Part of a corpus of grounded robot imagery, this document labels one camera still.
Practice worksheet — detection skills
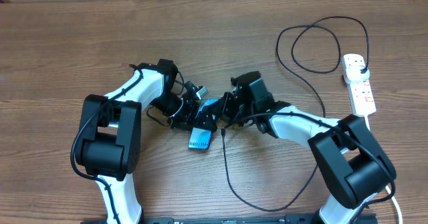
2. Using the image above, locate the blue Galaxy S24 smartphone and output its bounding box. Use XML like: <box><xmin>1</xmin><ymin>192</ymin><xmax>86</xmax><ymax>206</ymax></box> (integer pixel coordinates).
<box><xmin>188</xmin><ymin>99</ymin><xmax>218</xmax><ymax>151</ymax></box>

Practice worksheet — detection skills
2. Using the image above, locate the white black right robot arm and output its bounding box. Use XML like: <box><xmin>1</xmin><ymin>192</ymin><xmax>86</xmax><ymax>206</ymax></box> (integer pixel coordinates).
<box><xmin>203</xmin><ymin>72</ymin><xmax>397</xmax><ymax>223</ymax></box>

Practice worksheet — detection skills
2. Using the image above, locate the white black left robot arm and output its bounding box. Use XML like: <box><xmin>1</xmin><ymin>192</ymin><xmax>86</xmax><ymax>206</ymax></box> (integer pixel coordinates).
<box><xmin>70</xmin><ymin>59</ymin><xmax>216</xmax><ymax>223</ymax></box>

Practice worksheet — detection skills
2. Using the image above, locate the white charger plug adapter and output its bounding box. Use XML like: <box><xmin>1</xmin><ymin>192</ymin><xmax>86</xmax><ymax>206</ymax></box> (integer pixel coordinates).
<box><xmin>343</xmin><ymin>65</ymin><xmax>370</xmax><ymax>84</ymax></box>

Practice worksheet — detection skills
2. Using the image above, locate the white power extension strip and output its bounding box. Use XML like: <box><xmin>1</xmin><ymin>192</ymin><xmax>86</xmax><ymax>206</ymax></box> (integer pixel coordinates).
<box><xmin>342</xmin><ymin>53</ymin><xmax>377</xmax><ymax>117</ymax></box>

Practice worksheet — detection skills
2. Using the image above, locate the white extension strip cord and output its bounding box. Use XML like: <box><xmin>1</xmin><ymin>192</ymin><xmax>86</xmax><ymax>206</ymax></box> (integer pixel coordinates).
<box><xmin>363</xmin><ymin>115</ymin><xmax>404</xmax><ymax>224</ymax></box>

